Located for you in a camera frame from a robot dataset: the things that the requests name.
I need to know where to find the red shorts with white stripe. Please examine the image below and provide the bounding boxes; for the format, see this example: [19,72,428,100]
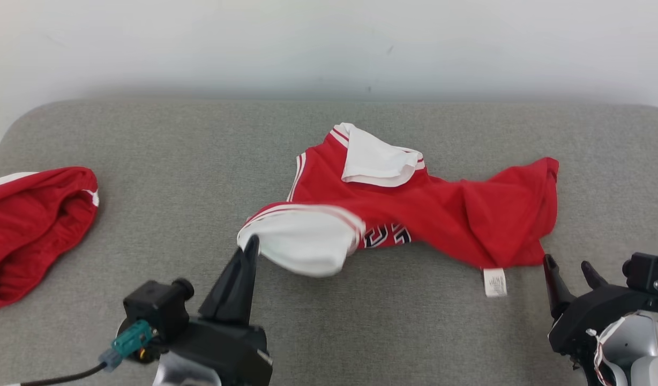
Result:
[0,166,100,313]

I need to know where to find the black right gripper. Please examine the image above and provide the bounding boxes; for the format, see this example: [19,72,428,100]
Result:
[543,254,658,358]

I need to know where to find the red white twisted wire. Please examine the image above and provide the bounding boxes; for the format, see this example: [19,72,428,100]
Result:
[585,316,630,386]

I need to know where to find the red white sleeved jersey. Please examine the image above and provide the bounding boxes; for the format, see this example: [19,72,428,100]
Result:
[237,122,560,299]

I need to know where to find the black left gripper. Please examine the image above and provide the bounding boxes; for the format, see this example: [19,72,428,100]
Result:
[171,234,273,386]

